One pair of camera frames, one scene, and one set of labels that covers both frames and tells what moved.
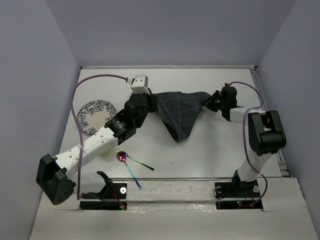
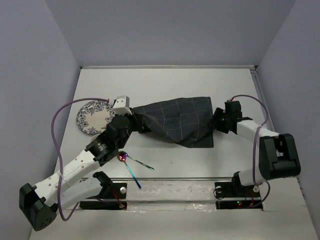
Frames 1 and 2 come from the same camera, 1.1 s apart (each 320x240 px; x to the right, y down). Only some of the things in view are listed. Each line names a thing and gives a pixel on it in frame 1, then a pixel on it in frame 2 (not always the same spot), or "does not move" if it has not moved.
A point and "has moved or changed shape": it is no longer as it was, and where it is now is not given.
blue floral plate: [92, 116] does not move
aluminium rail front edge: [185, 178] does not move
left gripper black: [152, 102] → [138, 119]
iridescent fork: [119, 150] does not move
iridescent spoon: [121, 156] does not move
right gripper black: [208, 103] → [217, 113]
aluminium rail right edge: [256, 73] does not move
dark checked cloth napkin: [179, 111] has moved or changed shape
